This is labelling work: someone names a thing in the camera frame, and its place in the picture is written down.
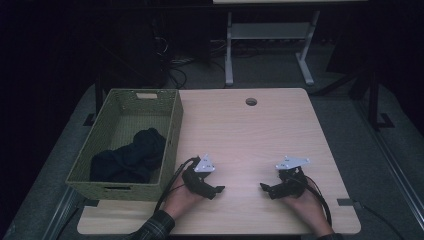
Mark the person's right hand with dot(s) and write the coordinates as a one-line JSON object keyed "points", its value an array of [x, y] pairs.
{"points": [[310, 210]]}

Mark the person's left hand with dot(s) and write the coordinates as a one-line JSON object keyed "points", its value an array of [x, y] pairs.
{"points": [[180, 200]]}

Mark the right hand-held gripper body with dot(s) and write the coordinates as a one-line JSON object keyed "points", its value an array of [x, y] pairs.
{"points": [[291, 183]]}

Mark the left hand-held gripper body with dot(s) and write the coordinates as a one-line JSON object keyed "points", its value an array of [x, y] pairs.
{"points": [[196, 181]]}

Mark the dark blue sweater white print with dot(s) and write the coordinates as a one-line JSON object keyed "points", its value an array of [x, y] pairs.
{"points": [[133, 160]]}

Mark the aluminium floor rail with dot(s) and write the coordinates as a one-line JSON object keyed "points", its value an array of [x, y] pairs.
{"points": [[60, 213], [393, 166]]}

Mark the black metal stand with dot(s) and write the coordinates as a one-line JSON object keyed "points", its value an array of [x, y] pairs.
{"points": [[96, 100], [373, 100]]}

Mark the grey table edge bracket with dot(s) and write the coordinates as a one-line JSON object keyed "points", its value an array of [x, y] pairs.
{"points": [[345, 202]]}

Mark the white metal stand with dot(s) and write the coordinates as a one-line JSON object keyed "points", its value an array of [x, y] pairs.
{"points": [[270, 31]]}

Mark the green woven basket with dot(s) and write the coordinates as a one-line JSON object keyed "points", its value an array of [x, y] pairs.
{"points": [[96, 133]]}

